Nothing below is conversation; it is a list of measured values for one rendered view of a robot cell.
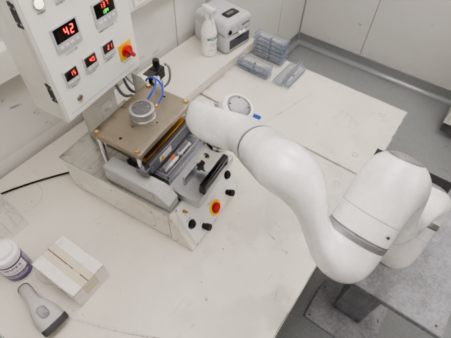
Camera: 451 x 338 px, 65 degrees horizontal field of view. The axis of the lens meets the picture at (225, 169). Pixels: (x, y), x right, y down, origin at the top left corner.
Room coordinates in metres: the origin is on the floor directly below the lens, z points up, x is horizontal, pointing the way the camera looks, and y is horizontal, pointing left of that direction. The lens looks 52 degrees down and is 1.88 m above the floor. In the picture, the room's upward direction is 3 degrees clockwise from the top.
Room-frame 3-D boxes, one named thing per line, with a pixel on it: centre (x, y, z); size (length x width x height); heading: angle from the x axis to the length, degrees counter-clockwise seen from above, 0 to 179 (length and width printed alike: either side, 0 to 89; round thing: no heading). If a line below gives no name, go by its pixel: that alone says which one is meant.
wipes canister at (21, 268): (0.42, 0.65, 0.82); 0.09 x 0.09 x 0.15
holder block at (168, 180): (0.76, 0.20, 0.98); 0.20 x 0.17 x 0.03; 153
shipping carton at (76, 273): (0.41, 0.47, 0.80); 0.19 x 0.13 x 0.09; 56
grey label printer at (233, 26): (1.74, 0.05, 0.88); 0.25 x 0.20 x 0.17; 50
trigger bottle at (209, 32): (1.61, 0.11, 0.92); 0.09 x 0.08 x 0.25; 46
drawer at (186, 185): (0.74, 0.16, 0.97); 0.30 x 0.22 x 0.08; 63
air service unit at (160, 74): (1.05, 0.27, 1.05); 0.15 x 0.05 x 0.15; 153
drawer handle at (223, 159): (0.67, 0.04, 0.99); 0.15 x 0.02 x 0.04; 153
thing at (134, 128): (0.82, 0.28, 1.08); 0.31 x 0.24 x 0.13; 153
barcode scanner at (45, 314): (0.30, 0.54, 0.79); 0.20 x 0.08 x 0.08; 56
